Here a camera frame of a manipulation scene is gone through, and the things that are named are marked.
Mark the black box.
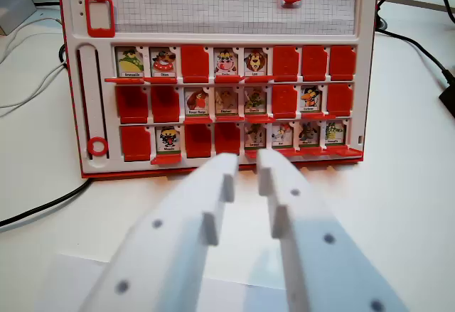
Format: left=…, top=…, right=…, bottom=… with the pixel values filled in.
left=438, top=82, right=455, bottom=118

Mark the red and white game board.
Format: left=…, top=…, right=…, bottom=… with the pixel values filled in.
left=55, top=0, right=383, bottom=180

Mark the grey box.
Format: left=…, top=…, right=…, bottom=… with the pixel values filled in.
left=0, top=0, right=37, bottom=36

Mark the thick black cable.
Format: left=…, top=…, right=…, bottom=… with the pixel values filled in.
left=0, top=178, right=92, bottom=229

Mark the white cable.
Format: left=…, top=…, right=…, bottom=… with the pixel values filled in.
left=0, top=16, right=64, bottom=65
left=0, top=59, right=68, bottom=118

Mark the black cable with plug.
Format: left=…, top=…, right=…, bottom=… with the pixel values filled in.
left=375, top=15, right=451, bottom=85

